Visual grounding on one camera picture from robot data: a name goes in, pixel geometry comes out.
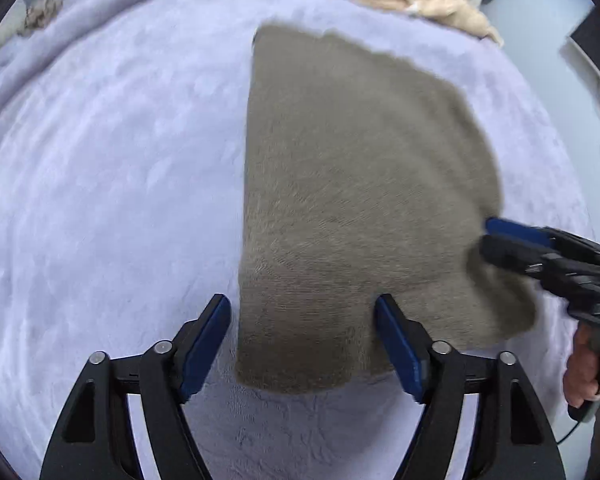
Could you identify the person's right hand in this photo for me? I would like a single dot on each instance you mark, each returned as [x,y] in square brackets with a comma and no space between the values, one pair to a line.
[582,365]

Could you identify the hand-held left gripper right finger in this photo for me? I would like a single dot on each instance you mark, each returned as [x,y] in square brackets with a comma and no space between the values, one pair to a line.
[400,345]

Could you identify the lavender fleece blanket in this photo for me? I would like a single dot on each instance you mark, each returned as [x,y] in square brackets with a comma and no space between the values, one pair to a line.
[110,170]

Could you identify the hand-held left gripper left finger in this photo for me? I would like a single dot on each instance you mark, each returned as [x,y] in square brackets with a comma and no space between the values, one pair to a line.
[207,345]

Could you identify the small brown crumpled cloth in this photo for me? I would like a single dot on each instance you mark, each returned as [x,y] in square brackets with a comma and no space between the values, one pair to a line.
[42,12]

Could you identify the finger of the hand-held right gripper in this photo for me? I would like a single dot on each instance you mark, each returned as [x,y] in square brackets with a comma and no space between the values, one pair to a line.
[505,255]
[515,230]

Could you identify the taupe knit sweater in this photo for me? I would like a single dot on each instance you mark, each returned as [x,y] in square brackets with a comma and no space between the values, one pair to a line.
[350,200]

